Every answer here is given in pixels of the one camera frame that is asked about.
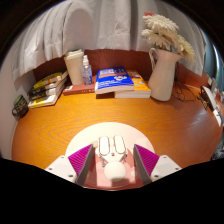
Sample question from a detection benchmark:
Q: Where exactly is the white curtain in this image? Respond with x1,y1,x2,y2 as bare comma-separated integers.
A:
11,0,208,81

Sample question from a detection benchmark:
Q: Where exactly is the pink cartoon mouse pad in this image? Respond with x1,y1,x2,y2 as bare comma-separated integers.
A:
64,121,156,191

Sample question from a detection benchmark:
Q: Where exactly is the blue book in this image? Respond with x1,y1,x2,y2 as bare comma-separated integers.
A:
94,67,136,95

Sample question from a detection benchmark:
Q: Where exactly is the white laptop device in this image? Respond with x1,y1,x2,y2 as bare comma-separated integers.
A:
199,85,219,113

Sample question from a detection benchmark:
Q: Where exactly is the white ceramic jug vase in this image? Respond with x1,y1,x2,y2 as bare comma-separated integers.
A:
147,47,183,102

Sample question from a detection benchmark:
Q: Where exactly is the clear spray bottle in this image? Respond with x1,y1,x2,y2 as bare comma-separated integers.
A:
81,54,94,87

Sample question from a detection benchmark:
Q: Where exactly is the white computer mouse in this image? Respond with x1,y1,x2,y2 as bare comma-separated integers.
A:
95,134,128,183

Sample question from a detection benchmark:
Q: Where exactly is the red-brown book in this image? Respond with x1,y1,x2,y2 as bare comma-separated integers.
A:
62,75,98,97

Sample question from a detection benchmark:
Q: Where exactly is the black cable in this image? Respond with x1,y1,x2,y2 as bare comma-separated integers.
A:
173,63,204,103

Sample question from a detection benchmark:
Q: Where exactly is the white flower bunch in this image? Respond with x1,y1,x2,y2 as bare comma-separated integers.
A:
140,12,197,64

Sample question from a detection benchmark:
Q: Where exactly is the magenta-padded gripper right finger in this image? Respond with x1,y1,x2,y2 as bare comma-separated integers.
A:
132,143,183,186

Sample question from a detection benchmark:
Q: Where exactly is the yellow and black book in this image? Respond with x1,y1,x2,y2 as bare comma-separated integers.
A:
32,70,69,90

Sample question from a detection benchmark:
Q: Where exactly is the dark glass window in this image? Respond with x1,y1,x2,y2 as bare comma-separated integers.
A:
203,33,224,88

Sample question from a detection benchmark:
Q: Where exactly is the pale yellow book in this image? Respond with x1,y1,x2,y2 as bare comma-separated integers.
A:
27,88,66,109

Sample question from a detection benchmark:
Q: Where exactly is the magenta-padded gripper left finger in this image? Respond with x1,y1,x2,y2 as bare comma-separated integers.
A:
44,143,95,187

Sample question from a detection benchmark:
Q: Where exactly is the white lidded tumbler cup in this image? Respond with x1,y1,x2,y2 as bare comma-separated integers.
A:
63,48,85,86

